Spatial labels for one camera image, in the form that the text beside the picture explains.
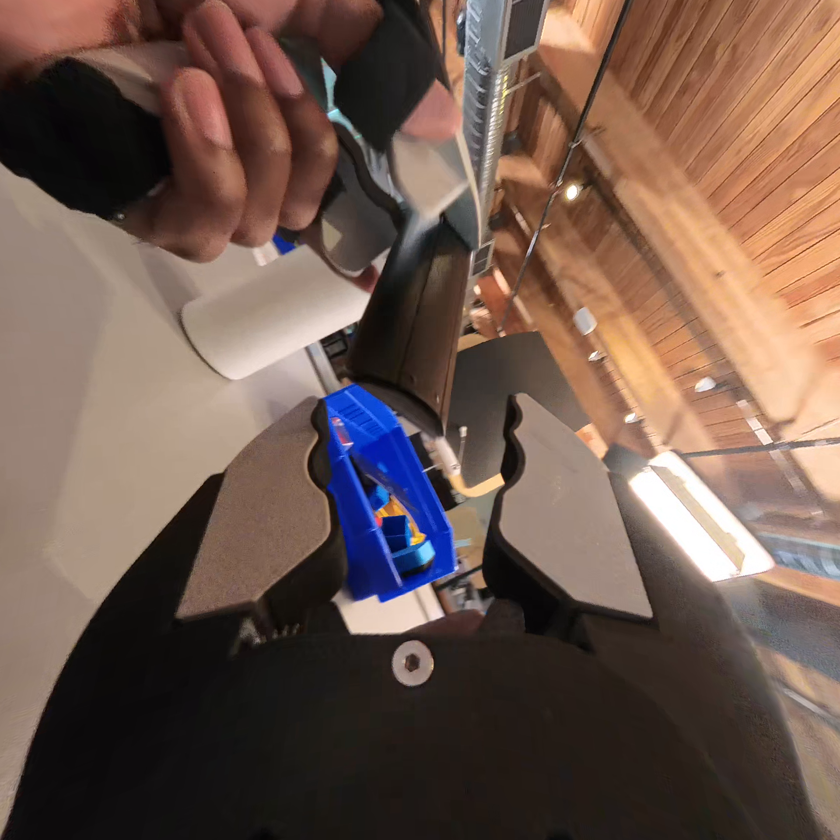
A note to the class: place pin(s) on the dark glossy sheet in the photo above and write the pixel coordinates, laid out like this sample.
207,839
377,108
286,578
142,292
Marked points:
384,482

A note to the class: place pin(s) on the black curved electronic device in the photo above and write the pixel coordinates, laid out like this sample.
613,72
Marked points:
407,328

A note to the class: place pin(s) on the white track spotlight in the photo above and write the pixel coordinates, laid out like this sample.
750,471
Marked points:
705,384

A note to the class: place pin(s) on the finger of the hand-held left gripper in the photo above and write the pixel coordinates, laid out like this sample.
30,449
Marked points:
348,236
426,170

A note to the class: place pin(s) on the silver air duct with vent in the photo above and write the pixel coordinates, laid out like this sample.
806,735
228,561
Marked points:
485,98

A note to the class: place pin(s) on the softbox light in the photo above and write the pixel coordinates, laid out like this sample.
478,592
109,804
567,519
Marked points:
695,518

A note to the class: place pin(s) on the white ceiling access point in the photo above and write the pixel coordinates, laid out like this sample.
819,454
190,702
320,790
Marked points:
584,320

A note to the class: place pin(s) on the white panel stand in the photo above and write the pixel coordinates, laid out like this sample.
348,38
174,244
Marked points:
449,453

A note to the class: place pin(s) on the person's left hand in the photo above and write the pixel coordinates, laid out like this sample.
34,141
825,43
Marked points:
229,164

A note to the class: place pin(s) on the blue plastic bin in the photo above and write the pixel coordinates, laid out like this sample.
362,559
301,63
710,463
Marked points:
367,544

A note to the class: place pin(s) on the black wood-edged panel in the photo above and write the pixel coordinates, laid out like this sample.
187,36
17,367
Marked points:
499,380

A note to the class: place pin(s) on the blue foam block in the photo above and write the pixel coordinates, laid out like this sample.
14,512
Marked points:
395,527
412,556

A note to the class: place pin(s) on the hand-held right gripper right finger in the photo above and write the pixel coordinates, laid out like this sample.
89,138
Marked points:
564,525

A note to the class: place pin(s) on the white plastic bottle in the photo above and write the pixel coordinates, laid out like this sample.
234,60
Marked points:
262,315

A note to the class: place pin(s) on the ceiling spotlight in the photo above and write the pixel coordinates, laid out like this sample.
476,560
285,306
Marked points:
572,191

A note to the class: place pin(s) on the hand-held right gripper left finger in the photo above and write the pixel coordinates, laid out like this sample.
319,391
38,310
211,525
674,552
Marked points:
262,525

